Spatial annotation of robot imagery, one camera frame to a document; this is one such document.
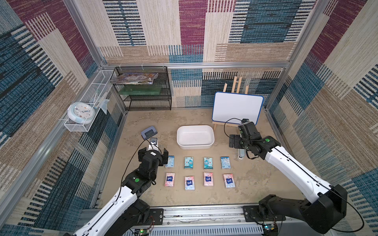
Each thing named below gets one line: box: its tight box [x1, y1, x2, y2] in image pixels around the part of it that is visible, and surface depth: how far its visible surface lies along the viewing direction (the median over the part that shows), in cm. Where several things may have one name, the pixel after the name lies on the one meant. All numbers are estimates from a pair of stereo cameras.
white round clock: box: [67, 101, 96, 125], surface depth 67 cm
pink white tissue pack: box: [203, 172, 214, 187], surface depth 85 cm
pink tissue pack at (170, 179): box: [164, 172, 176, 187], surface depth 85 cm
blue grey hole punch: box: [140, 125, 158, 141], surface depth 107 cm
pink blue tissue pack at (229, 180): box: [222, 173, 236, 189], surface depth 84 cm
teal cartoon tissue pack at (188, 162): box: [184, 156, 194, 170], surface depth 91 cm
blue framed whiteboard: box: [211, 91, 264, 125], surface depth 94 cm
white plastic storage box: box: [176, 124, 216, 150], surface depth 104 cm
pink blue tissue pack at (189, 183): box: [184, 176, 195, 191], surface depth 83 cm
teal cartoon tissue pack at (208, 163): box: [203, 156, 214, 171], surface depth 91 cm
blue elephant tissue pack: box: [164, 155, 175, 169], surface depth 91 cm
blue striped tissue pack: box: [220, 156, 231, 170], surface depth 91 cm
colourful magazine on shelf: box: [110, 72, 159, 86], surface depth 83 cm
